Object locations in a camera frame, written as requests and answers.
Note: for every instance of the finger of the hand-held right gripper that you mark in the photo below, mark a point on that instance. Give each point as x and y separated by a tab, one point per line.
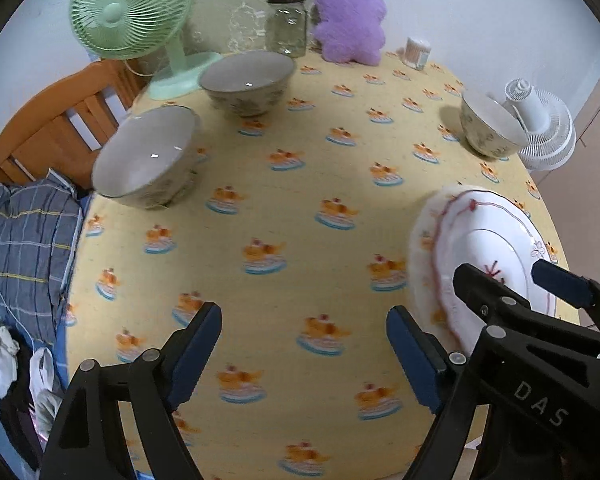
565	282
472	285

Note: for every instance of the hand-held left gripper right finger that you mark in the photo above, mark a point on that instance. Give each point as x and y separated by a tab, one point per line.
412	355

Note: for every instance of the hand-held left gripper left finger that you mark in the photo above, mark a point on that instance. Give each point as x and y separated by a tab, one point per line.
195	360

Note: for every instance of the white plate with purple rim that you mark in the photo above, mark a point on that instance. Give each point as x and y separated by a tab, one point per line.
485	240

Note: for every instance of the large scalloped yellow floral plate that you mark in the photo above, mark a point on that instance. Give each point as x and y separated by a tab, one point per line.
422	250

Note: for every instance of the green floral ceramic bowl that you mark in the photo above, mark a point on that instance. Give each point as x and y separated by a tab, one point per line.
245	80
485	125

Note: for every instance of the large grey bowl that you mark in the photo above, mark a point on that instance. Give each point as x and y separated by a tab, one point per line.
140	160

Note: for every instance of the white fan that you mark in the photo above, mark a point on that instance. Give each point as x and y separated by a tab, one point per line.
545	130

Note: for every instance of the dark cloth pile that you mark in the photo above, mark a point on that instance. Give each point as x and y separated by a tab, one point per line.
17	420

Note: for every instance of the yellow printed tablecloth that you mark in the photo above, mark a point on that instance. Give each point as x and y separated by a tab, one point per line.
290	185

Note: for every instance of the blue plaid bedding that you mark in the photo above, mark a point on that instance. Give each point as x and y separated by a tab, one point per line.
25	240

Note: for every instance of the cotton swab container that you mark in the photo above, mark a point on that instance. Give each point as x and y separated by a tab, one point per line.
417	52

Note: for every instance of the purple plush toy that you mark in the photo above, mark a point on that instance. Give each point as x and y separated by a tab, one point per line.
350	20

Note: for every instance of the glass jar with dark lid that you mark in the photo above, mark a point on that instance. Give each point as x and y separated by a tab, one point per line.
286	30

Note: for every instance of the green desk fan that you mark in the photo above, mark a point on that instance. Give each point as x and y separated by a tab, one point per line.
130	10

